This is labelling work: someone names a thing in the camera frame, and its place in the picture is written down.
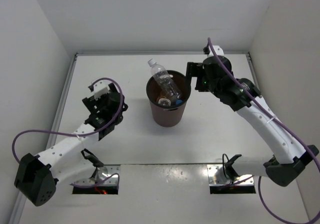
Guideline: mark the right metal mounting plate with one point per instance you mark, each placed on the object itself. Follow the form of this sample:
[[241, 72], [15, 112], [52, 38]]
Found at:
[[216, 177]]

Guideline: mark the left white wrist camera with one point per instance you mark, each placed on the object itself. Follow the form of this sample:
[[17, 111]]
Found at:
[[98, 89]]

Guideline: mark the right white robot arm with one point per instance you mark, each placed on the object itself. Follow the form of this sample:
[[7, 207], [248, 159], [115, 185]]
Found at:
[[289, 158]]

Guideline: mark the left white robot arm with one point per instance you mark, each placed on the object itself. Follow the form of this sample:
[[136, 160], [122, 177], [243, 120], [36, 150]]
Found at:
[[70, 161]]

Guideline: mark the orange juice bottle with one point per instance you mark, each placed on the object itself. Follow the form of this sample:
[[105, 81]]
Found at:
[[161, 95]]

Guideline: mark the left aluminium rail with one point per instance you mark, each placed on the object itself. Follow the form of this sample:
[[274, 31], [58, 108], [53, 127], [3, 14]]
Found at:
[[34, 179]]

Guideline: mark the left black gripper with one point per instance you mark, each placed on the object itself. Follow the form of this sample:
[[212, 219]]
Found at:
[[90, 102]]

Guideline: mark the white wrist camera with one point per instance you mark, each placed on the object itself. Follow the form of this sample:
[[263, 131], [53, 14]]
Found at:
[[98, 89], [209, 52]]

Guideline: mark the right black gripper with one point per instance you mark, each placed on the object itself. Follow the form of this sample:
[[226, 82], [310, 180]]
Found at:
[[194, 70]]

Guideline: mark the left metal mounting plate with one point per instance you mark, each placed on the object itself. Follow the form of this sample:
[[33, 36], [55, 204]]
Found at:
[[108, 171]]

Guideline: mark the clear bottle white blue label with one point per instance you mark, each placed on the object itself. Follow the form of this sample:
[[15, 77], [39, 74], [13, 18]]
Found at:
[[164, 102]]

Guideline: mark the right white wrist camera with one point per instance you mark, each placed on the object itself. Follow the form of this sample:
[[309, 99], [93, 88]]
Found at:
[[209, 52]]

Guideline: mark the clear unlabelled plastic bottle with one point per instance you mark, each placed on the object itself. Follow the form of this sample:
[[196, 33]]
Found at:
[[165, 82]]

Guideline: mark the brown plastic bin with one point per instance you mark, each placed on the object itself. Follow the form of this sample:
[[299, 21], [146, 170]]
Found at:
[[166, 113]]

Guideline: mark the metal mounting plate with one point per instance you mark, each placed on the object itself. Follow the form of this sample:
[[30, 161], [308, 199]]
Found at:
[[216, 177], [108, 171]]

